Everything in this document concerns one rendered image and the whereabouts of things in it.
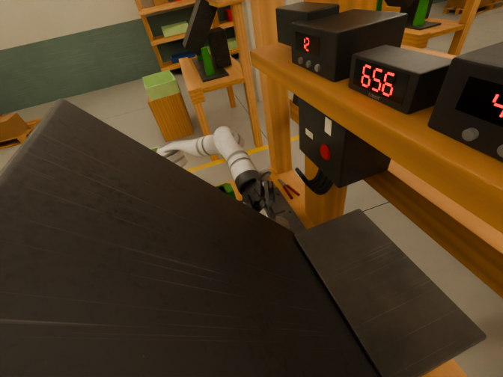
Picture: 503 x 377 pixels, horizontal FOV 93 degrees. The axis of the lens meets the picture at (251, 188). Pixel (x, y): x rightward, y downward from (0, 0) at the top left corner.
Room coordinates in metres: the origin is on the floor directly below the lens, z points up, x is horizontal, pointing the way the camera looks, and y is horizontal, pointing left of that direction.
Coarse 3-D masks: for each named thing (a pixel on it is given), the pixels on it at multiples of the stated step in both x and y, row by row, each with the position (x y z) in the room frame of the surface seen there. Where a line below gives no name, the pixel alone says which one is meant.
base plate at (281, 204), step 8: (280, 192) 0.81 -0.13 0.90; (240, 200) 0.82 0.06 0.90; (280, 200) 0.76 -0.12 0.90; (272, 208) 0.73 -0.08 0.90; (280, 208) 0.72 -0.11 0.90; (288, 208) 0.71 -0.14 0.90; (280, 216) 0.67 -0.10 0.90; (288, 216) 0.66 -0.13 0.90; (296, 216) 0.65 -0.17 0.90; (296, 224) 0.61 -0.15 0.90; (296, 232) 0.57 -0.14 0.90
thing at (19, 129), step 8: (0, 120) 4.51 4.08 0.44; (8, 120) 4.48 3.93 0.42; (16, 120) 4.65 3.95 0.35; (32, 120) 5.12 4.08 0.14; (0, 128) 4.41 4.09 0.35; (8, 128) 4.42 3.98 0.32; (16, 128) 4.51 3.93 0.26; (24, 128) 4.66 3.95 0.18; (32, 128) 4.80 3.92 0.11; (0, 136) 4.40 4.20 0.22; (8, 136) 4.41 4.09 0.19; (16, 136) 4.42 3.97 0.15; (24, 136) 4.47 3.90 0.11; (8, 144) 4.46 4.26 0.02; (16, 144) 4.40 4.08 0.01
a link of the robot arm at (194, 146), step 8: (168, 144) 0.84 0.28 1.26; (176, 144) 0.81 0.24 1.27; (184, 144) 0.78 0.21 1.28; (192, 144) 0.75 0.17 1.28; (200, 144) 0.73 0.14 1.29; (160, 152) 0.83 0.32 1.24; (168, 152) 0.82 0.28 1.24; (176, 152) 0.83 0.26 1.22; (192, 152) 0.74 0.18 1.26; (200, 152) 0.73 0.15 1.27
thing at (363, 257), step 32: (320, 224) 0.34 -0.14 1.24; (352, 224) 0.32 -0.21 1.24; (320, 256) 0.26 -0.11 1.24; (352, 256) 0.24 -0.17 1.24; (384, 256) 0.23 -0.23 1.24; (352, 288) 0.18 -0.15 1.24; (384, 288) 0.17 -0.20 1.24; (416, 288) 0.16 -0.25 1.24; (352, 320) 0.13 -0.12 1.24; (384, 320) 0.12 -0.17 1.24; (416, 320) 0.11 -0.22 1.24; (448, 320) 0.10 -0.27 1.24; (384, 352) 0.08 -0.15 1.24; (416, 352) 0.07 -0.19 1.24; (448, 352) 0.06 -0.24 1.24
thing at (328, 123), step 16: (304, 112) 0.47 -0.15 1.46; (320, 112) 0.41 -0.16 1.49; (304, 128) 0.47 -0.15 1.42; (320, 128) 0.41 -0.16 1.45; (336, 128) 0.36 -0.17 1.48; (304, 144) 0.47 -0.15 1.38; (320, 144) 0.40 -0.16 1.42; (336, 144) 0.35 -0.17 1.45; (352, 144) 0.34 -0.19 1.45; (368, 144) 0.34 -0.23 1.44; (320, 160) 0.40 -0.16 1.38; (336, 160) 0.35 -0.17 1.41; (352, 160) 0.34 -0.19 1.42; (368, 160) 0.34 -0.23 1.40; (384, 160) 0.35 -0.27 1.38; (336, 176) 0.34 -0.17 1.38; (352, 176) 0.34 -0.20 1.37; (368, 176) 0.35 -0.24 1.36
